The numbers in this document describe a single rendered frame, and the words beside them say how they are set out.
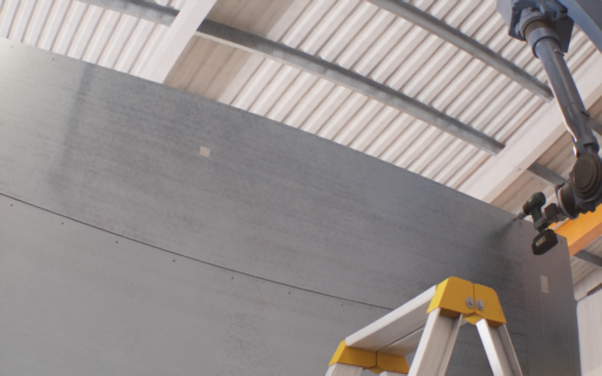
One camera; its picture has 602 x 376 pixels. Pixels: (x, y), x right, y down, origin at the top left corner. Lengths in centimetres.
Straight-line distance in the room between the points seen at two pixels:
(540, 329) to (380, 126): 760
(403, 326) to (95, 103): 113
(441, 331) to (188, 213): 95
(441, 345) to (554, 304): 165
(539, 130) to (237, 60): 425
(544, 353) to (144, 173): 164
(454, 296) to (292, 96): 837
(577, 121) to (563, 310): 82
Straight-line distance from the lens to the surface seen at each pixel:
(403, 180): 256
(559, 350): 287
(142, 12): 848
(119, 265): 190
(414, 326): 150
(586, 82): 966
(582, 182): 254
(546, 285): 293
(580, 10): 299
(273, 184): 224
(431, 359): 130
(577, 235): 1057
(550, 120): 999
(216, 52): 908
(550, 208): 270
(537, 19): 304
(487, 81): 971
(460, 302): 137
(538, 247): 276
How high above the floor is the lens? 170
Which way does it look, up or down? 34 degrees up
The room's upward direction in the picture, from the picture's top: 1 degrees clockwise
